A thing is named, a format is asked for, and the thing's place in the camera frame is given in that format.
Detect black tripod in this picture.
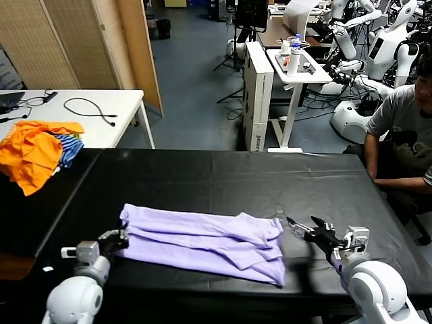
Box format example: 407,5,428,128
213,16,247,104

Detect black floor cables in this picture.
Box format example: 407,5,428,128
227,96,339,123

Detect black covered wooden table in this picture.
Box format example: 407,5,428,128
0,148,102,281

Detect white standing desk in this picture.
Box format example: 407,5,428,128
265,49,333,154

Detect blue striped garment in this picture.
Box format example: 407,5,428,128
53,133,84,170

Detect person's right forearm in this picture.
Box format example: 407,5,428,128
366,151,379,178

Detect person's left forearm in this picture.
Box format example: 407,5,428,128
374,176,427,196

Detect wooden partition wall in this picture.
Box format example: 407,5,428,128
116,0,165,117

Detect black monitor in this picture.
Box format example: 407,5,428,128
234,0,269,33

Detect black looped cable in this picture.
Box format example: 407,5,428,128
63,97,118,128

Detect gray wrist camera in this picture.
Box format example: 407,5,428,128
342,225,371,253
60,240,101,263

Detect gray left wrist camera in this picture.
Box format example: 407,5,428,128
60,240,101,263

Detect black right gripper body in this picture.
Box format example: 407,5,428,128
303,227,345,259

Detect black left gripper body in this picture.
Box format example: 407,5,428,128
98,236,124,261

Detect seated person gray shirt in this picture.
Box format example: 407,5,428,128
343,52,432,217

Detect black tablecloth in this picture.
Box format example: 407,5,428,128
28,148,432,304

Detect brown wooden desk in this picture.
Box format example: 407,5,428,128
256,16,333,50

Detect black waste bin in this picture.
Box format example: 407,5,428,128
155,19,171,41

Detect black laptop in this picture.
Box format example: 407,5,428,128
0,90,26,115

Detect tall white cardboard box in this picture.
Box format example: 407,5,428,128
242,40,275,153

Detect white table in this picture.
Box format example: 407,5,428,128
0,88,157,150

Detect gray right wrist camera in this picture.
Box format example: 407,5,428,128
342,225,371,253

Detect lavender t-shirt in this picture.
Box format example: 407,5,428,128
119,202,288,288

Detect white curved shell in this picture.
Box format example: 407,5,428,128
282,0,321,38

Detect white humanoid robot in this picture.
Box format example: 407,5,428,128
366,0,421,89
329,0,383,61

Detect white tumbler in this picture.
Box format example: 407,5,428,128
286,50,300,77

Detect orange garment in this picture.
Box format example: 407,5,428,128
0,120,85,197

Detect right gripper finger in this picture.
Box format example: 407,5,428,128
286,217,317,239
310,216,337,237

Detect black adapter with cable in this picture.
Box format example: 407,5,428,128
19,90,59,119

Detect beige pegboard screen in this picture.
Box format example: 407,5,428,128
0,0,121,90

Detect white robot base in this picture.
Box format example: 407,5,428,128
225,38,248,59
330,99,375,144
308,80,344,96

